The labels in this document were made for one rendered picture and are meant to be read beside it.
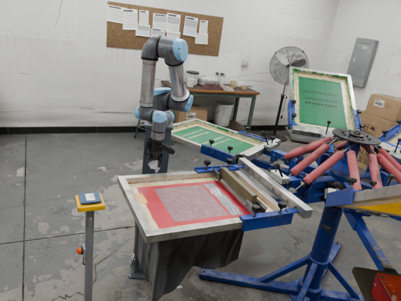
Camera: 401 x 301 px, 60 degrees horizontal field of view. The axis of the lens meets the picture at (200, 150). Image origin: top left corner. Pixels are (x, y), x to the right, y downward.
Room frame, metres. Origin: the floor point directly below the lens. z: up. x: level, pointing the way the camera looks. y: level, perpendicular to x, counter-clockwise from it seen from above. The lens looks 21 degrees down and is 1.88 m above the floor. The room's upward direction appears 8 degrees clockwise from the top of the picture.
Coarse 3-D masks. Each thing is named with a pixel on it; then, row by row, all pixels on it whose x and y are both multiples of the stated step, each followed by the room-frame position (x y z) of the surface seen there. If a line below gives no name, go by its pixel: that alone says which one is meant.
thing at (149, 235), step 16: (128, 176) 1.77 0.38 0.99; (144, 176) 1.80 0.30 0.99; (160, 176) 1.84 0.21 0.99; (176, 176) 1.88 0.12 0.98; (192, 176) 1.93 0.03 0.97; (208, 176) 1.98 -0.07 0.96; (240, 176) 2.00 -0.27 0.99; (128, 192) 1.59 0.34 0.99; (256, 192) 1.83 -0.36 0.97; (272, 208) 1.69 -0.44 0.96; (144, 224) 1.32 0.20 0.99; (208, 224) 1.40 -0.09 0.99; (224, 224) 1.42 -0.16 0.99; (240, 224) 1.46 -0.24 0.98; (144, 240) 1.25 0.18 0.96; (160, 240) 1.27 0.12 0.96
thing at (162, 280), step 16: (176, 240) 1.39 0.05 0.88; (192, 240) 1.43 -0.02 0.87; (208, 240) 1.47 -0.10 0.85; (224, 240) 1.52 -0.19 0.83; (240, 240) 1.57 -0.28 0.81; (176, 256) 1.40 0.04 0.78; (192, 256) 1.45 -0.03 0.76; (208, 256) 1.48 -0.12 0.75; (224, 256) 1.53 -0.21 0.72; (160, 272) 1.36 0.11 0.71; (176, 272) 1.40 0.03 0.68; (160, 288) 1.37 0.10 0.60
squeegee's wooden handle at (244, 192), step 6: (222, 168) 1.92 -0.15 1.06; (222, 174) 1.91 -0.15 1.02; (228, 174) 1.85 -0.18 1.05; (228, 180) 1.84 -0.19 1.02; (234, 180) 1.79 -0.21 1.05; (234, 186) 1.78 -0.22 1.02; (240, 186) 1.72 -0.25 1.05; (246, 186) 1.71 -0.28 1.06; (240, 192) 1.71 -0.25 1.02; (246, 192) 1.67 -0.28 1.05; (252, 192) 1.65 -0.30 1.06; (246, 198) 1.66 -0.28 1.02; (252, 198) 1.62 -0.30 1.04
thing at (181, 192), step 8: (176, 184) 1.83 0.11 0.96; (184, 184) 1.84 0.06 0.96; (192, 184) 1.86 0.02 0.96; (200, 184) 1.87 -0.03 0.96; (216, 184) 1.90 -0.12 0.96; (144, 192) 1.68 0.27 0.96; (152, 192) 1.69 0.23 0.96; (160, 192) 1.70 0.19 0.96; (168, 192) 1.71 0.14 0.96; (176, 192) 1.73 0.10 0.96; (184, 192) 1.74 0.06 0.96; (192, 192) 1.75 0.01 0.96; (200, 192) 1.77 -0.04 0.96; (208, 192) 1.78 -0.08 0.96; (224, 192) 1.81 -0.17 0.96; (152, 200) 1.60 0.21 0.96; (160, 200) 1.62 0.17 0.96; (168, 200) 1.63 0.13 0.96; (176, 200) 1.64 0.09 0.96; (184, 200) 1.65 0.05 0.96; (192, 200) 1.66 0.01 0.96
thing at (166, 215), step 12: (168, 204) 1.59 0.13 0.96; (180, 204) 1.60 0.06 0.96; (192, 204) 1.62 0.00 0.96; (204, 204) 1.64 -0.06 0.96; (216, 204) 1.66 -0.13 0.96; (240, 204) 1.69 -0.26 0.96; (156, 216) 1.46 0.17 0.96; (168, 216) 1.47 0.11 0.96; (180, 216) 1.49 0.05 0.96; (192, 216) 1.50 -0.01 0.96; (204, 216) 1.52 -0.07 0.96; (216, 216) 1.53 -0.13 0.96; (228, 216) 1.55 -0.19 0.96
